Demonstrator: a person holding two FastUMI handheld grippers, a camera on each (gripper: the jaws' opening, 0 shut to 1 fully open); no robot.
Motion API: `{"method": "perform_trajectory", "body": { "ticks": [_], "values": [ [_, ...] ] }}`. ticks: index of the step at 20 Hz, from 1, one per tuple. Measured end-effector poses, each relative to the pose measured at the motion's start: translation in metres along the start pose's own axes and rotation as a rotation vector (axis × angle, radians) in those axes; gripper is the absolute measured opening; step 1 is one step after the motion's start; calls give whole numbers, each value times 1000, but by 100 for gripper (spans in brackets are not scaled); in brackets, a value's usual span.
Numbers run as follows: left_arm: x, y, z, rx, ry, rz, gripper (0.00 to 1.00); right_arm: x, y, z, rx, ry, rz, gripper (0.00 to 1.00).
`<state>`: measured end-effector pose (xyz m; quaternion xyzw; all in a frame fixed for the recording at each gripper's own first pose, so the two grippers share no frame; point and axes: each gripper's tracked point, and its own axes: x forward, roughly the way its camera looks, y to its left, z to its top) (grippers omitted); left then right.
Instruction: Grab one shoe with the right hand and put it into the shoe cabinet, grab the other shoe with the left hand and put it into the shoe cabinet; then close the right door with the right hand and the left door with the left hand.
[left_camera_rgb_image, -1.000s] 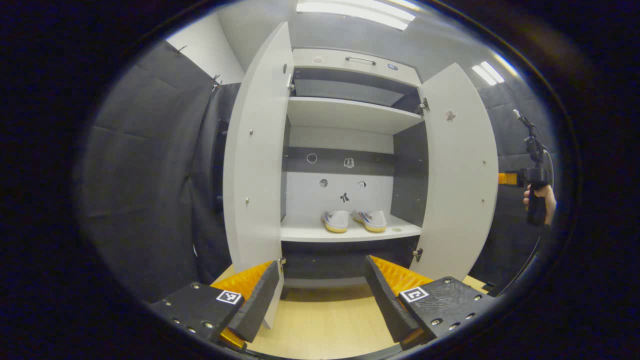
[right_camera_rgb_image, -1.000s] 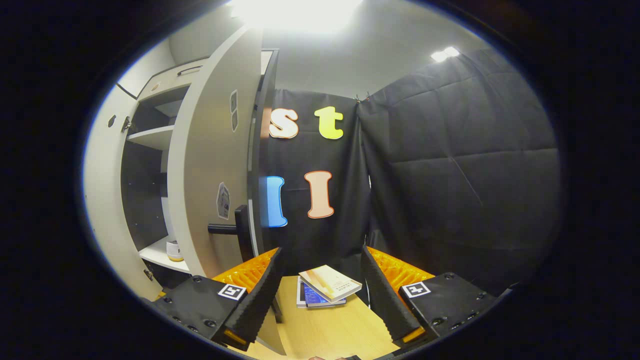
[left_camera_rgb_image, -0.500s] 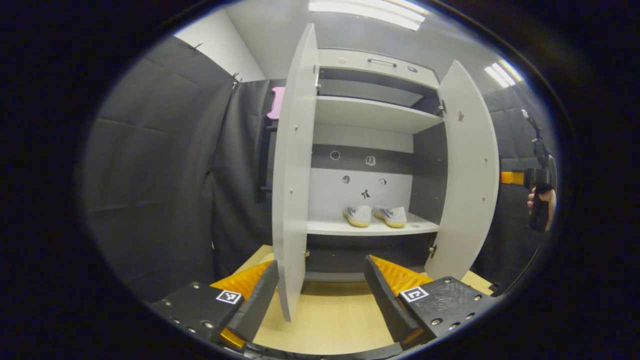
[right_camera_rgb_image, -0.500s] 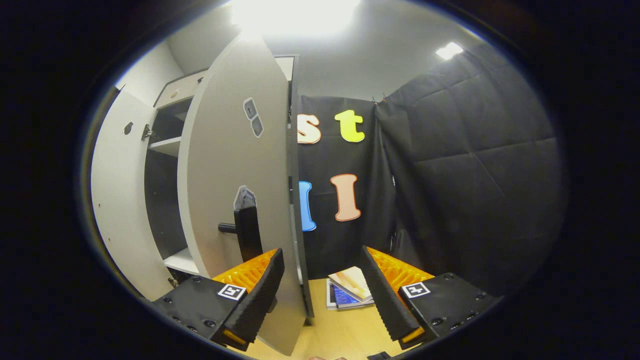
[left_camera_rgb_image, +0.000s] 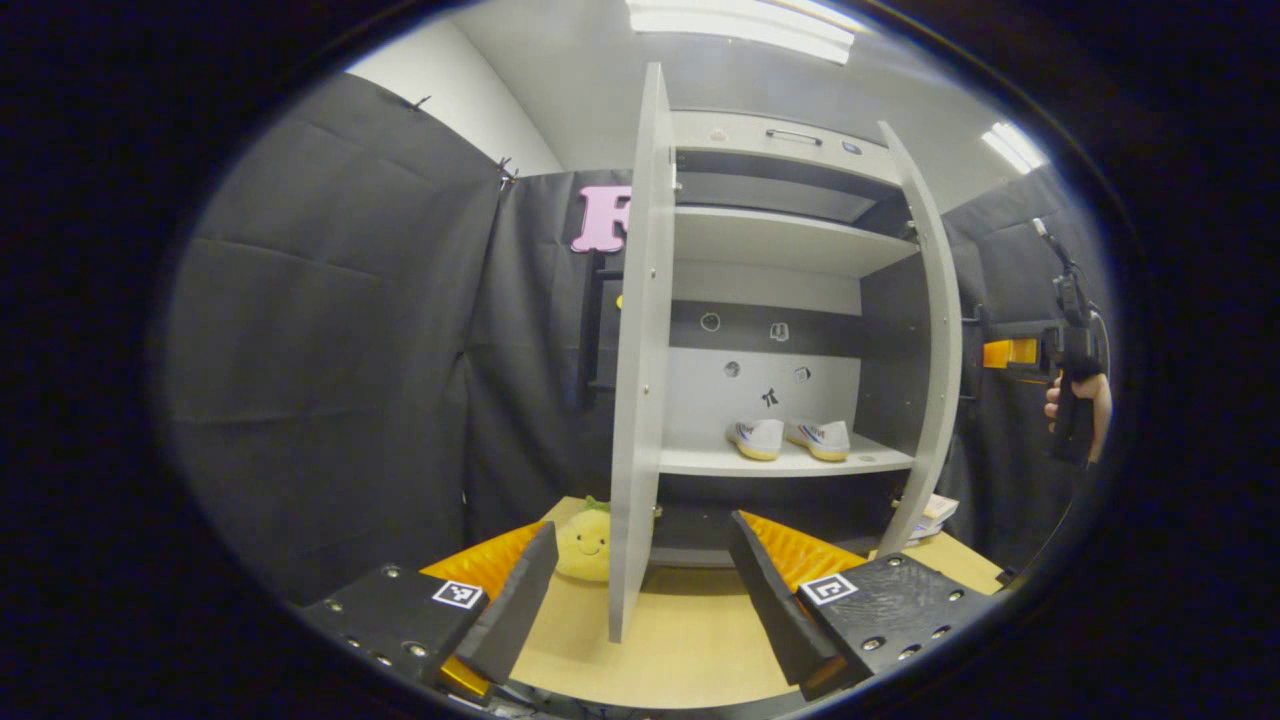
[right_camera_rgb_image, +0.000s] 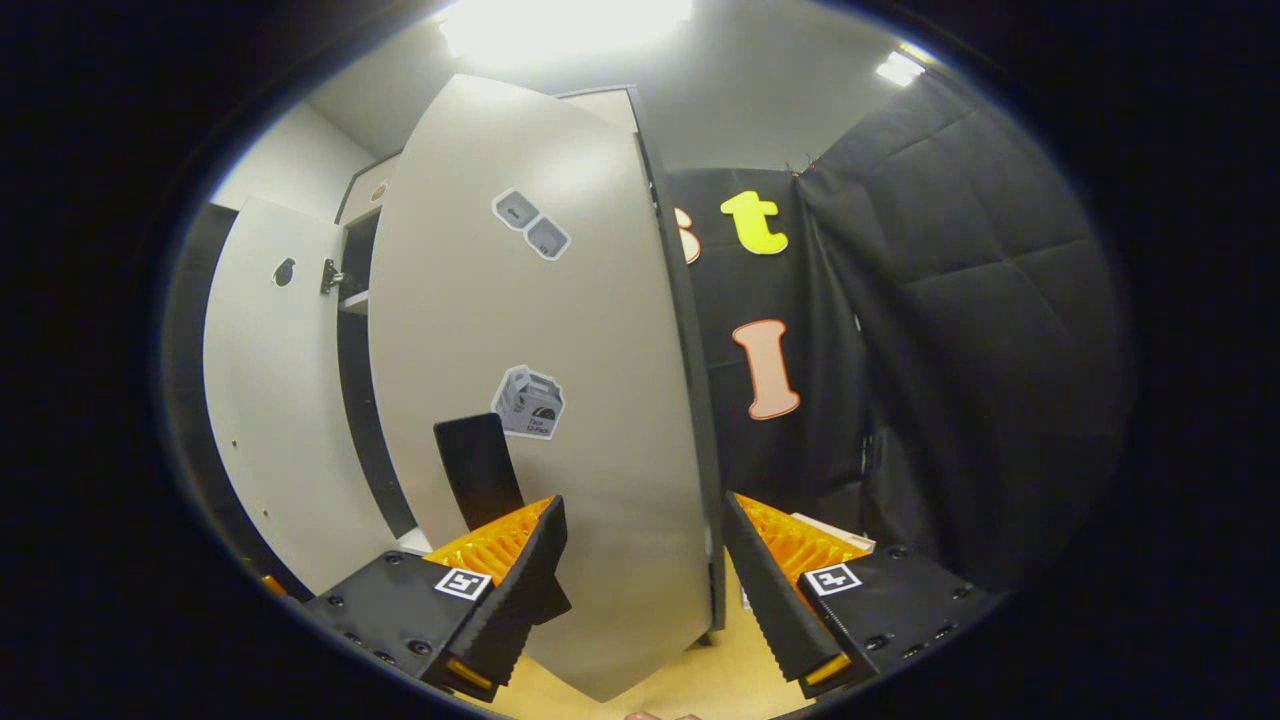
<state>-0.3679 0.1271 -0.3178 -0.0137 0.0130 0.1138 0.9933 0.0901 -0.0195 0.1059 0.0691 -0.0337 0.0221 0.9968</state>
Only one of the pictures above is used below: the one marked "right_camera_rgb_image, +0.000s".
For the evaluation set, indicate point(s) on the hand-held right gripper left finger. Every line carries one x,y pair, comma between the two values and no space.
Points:
515,600

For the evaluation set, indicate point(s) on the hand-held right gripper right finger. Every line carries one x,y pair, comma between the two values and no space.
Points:
775,600

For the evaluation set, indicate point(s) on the white shoe cabinet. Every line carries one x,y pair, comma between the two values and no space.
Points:
707,480

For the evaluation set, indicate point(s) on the white cabinet door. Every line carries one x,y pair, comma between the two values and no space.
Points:
280,420
600,350

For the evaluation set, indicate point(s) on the white and tan box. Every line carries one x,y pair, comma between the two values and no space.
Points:
830,525

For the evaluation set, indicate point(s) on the black backdrop cloth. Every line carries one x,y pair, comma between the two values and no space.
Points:
720,290

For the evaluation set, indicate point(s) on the small ceiling light panel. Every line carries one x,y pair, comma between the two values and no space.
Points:
900,68

